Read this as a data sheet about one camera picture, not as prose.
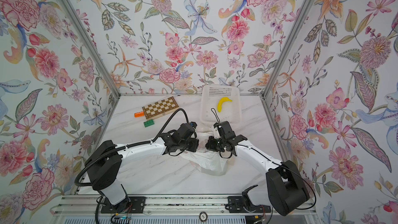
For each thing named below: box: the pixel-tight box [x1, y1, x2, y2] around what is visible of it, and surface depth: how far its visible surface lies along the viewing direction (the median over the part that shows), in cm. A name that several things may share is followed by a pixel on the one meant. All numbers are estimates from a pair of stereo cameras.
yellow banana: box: [217, 96, 233, 113], surface depth 119 cm
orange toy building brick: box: [134, 110, 145, 118], surface depth 112 cm
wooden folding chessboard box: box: [141, 96, 180, 120], surface depth 112 cm
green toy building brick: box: [143, 119, 155, 128], surface depth 106 cm
